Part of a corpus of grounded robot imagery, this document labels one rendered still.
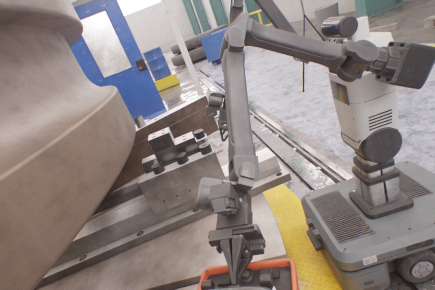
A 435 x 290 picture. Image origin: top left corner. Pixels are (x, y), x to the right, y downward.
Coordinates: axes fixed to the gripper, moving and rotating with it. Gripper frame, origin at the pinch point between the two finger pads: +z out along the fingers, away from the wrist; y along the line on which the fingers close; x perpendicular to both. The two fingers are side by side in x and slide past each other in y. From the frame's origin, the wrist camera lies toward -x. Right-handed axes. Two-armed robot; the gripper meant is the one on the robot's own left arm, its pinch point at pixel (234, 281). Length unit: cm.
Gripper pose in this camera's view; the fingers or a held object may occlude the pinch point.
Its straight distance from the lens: 56.0
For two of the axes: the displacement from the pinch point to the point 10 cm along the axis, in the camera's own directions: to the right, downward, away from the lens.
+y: 9.2, -2.3, -3.1
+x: 3.7, 7.3, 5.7
